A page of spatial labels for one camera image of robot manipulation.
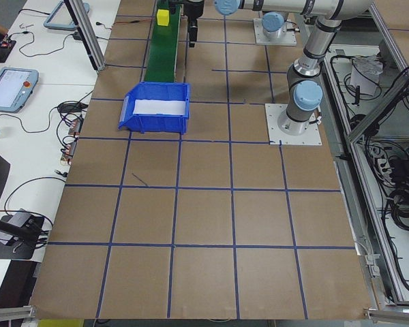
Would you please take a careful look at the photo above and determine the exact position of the green conveyor belt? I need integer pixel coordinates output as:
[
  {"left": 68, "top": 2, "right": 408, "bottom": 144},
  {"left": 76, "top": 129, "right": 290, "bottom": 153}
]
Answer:
[{"left": 145, "top": 0, "right": 186, "bottom": 83}]

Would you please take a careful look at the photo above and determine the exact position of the white foam pad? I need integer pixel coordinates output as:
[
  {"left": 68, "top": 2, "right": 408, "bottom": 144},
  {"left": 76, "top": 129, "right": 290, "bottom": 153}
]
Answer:
[{"left": 132, "top": 99, "right": 187, "bottom": 116}]

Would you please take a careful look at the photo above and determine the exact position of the blue plastic storage bin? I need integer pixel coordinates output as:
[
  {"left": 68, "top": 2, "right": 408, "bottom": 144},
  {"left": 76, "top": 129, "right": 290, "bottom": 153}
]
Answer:
[{"left": 118, "top": 81, "right": 192, "bottom": 134}]

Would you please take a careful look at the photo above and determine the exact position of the light blue teach pendant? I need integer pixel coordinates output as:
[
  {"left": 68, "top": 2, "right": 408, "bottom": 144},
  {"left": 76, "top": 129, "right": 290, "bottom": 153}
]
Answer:
[
  {"left": 0, "top": 67, "right": 40, "bottom": 113},
  {"left": 43, "top": 0, "right": 90, "bottom": 33}
]

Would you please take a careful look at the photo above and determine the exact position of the white desk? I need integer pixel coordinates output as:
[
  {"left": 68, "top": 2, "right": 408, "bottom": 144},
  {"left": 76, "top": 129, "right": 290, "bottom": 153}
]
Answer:
[{"left": 0, "top": 0, "right": 122, "bottom": 263}]

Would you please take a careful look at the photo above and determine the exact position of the black power adapter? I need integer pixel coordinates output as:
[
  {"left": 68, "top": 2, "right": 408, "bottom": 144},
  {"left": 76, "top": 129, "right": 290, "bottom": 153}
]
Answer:
[{"left": 57, "top": 102, "right": 89, "bottom": 114}]

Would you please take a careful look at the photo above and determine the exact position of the brown circuit board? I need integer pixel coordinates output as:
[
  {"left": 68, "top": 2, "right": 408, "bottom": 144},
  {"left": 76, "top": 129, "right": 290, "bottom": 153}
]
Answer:
[
  {"left": 60, "top": 139, "right": 78, "bottom": 165},
  {"left": 67, "top": 115, "right": 85, "bottom": 137}
]

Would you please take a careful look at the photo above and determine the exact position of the white crumpled paper box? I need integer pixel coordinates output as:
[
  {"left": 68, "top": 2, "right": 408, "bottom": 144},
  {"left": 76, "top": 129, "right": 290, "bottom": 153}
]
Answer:
[{"left": 349, "top": 56, "right": 384, "bottom": 95}]

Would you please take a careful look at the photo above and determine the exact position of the white power strip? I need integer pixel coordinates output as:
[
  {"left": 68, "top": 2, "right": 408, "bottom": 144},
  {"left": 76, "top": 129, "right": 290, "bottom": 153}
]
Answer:
[{"left": 374, "top": 145, "right": 398, "bottom": 178}]

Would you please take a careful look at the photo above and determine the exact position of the black power brick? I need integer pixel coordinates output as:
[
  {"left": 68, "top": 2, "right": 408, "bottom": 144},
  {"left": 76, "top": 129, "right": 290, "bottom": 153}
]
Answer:
[{"left": 390, "top": 157, "right": 409, "bottom": 178}]

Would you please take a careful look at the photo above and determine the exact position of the yellow board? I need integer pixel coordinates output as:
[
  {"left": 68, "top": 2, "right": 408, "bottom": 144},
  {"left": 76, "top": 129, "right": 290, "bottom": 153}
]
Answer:
[{"left": 37, "top": 318, "right": 86, "bottom": 327}]

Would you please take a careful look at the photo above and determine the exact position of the aluminium profile bar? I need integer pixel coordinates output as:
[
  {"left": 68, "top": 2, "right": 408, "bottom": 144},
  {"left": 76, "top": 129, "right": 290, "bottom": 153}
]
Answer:
[
  {"left": 0, "top": 305, "right": 37, "bottom": 323},
  {"left": 363, "top": 307, "right": 409, "bottom": 323}
]

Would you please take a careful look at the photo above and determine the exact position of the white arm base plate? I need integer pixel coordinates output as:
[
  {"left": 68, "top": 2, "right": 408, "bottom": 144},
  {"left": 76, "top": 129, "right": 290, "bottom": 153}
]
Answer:
[
  {"left": 264, "top": 103, "right": 323, "bottom": 146},
  {"left": 254, "top": 18, "right": 298, "bottom": 46}
]

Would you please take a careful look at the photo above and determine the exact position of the aluminium camera post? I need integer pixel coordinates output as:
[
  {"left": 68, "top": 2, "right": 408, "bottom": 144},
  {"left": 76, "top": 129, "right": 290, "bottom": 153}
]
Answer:
[{"left": 63, "top": 0, "right": 106, "bottom": 72}]

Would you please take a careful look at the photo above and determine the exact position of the aluminium V-shaped frame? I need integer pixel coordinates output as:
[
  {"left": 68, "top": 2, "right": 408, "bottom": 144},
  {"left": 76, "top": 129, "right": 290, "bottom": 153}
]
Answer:
[{"left": 318, "top": 0, "right": 409, "bottom": 307}]

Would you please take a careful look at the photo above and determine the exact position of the black cable bundle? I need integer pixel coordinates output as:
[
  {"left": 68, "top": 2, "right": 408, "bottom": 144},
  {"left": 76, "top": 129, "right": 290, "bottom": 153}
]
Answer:
[{"left": 380, "top": 185, "right": 409, "bottom": 234}]

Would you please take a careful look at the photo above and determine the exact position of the black camera stand base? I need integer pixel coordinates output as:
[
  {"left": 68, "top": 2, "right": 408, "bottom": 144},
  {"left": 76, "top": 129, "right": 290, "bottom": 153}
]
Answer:
[{"left": 0, "top": 209, "right": 47, "bottom": 261}]

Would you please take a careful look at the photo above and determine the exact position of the grey metal bracket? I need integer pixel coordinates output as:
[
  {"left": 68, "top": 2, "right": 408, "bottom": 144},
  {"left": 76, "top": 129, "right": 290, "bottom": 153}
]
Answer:
[{"left": 363, "top": 253, "right": 380, "bottom": 277}]

